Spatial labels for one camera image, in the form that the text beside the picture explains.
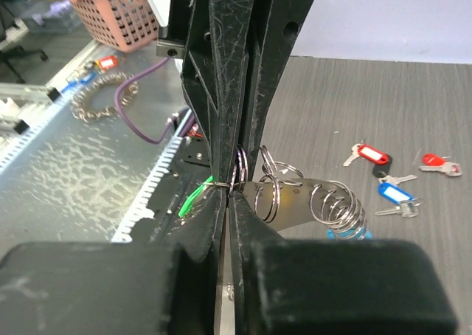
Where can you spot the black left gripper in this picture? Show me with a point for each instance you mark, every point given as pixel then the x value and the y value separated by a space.
pixel 211 36

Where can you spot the green key tag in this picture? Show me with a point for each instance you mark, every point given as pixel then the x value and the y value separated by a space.
pixel 198 194

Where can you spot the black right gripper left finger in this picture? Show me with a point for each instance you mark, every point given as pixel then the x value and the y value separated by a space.
pixel 164 287

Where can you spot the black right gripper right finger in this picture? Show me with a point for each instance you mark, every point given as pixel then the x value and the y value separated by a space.
pixel 289 286

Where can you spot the red head key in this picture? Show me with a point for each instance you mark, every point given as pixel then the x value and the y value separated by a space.
pixel 434 163

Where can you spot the metal key holder blue handle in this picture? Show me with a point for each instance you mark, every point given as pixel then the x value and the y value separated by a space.
pixel 284 198

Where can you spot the blue tag key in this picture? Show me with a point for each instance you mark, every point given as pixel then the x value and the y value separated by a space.
pixel 389 188

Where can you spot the pink plastic basket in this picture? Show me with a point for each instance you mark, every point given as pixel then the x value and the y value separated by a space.
pixel 125 25

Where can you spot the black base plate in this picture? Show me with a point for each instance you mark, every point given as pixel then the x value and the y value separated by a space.
pixel 188 169

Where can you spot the red tag key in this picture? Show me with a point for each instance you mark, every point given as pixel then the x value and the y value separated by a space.
pixel 382 161

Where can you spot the white slotted cable duct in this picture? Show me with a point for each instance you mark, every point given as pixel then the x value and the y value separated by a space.
pixel 74 181

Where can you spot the spare ring key holder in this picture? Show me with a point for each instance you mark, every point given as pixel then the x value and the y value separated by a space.
pixel 95 101

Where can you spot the clear head key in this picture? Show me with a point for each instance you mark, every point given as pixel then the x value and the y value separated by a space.
pixel 406 209

